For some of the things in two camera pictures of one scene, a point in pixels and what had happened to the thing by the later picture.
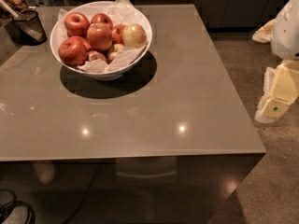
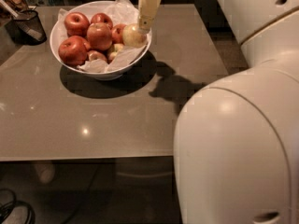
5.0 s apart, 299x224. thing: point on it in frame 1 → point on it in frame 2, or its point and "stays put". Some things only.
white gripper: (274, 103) → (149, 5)
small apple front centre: (93, 55) stays put
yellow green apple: (134, 35) stays put
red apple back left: (77, 24) stays put
